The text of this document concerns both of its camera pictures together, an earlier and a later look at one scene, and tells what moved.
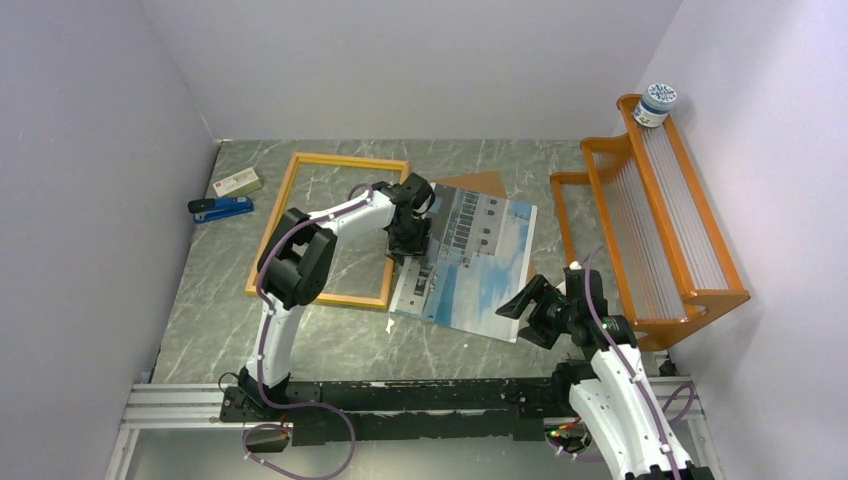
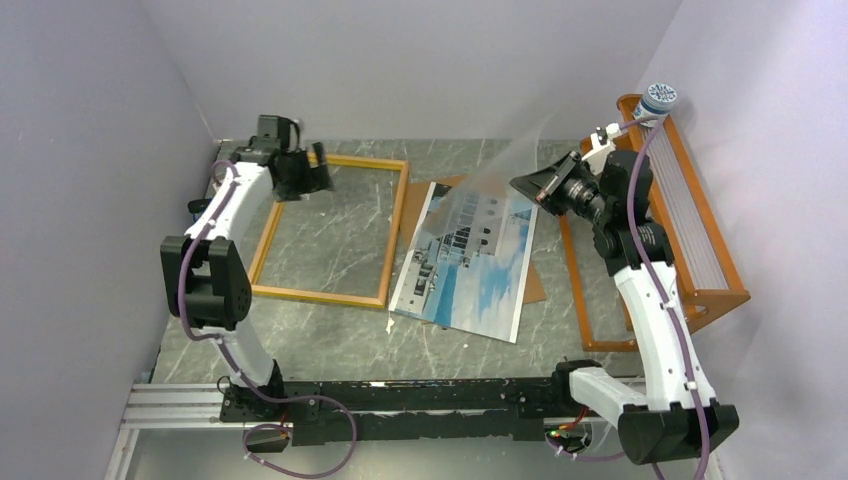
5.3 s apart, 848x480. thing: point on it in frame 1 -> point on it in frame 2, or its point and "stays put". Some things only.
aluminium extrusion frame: [201, 405] stays put
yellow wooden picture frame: [251, 286] stays put
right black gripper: [537, 331] -> [541, 183]
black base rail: [344, 412] stays put
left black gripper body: [409, 241] -> [298, 169]
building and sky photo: [479, 255] stays put
